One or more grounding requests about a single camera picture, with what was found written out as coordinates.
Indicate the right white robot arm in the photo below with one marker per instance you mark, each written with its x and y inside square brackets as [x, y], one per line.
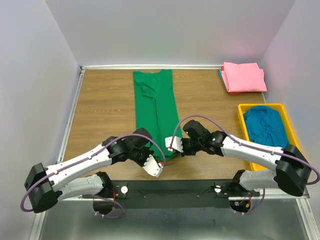
[284, 168]

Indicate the blue crumpled t shirt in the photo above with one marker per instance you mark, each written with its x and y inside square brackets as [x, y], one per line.
[265, 126]

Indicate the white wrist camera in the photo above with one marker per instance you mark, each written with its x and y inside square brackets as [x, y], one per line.
[153, 167]
[174, 144]

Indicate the green t shirt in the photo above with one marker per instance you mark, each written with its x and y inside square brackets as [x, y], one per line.
[155, 108]

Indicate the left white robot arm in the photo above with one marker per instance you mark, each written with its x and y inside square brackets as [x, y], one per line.
[81, 176]

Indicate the pink folded t shirt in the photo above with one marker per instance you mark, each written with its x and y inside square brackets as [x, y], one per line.
[243, 78]

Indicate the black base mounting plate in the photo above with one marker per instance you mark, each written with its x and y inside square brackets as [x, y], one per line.
[169, 194]

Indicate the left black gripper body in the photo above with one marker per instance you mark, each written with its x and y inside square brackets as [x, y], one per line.
[141, 156]

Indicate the teal folded t shirt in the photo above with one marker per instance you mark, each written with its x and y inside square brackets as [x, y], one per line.
[221, 77]

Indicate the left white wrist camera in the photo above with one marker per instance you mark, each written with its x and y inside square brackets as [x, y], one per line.
[153, 167]

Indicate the aluminium frame rail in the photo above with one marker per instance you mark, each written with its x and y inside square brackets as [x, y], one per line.
[102, 106]

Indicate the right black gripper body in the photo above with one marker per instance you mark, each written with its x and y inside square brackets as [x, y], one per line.
[190, 147]

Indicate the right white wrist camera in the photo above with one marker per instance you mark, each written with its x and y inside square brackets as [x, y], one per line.
[174, 144]

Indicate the yellow plastic bin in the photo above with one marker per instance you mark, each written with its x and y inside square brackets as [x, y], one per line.
[242, 108]

